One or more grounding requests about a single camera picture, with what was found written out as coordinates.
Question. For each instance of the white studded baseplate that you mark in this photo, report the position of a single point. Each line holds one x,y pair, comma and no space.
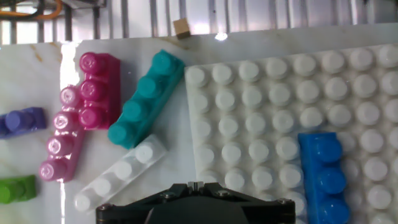
264,109

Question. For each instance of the pink four-stud block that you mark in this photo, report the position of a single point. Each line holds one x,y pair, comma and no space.
60,146

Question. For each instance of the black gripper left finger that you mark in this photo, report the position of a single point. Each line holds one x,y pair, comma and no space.
181,189

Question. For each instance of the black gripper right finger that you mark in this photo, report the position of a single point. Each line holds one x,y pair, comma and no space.
212,188

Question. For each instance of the small wooden cube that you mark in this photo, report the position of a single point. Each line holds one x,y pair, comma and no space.
182,28

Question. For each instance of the white four-stud block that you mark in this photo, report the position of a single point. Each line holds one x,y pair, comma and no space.
121,171

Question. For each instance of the purple two-stud block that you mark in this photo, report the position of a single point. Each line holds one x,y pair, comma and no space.
21,121

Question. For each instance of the teal four-stud block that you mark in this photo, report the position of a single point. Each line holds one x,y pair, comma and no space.
146,99

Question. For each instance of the green two-stud block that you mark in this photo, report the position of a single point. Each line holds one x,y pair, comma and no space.
17,189

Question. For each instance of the blue four-stud block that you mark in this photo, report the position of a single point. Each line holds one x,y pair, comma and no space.
323,177

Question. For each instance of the magenta three-stud block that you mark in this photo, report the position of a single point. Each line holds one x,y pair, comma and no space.
102,90

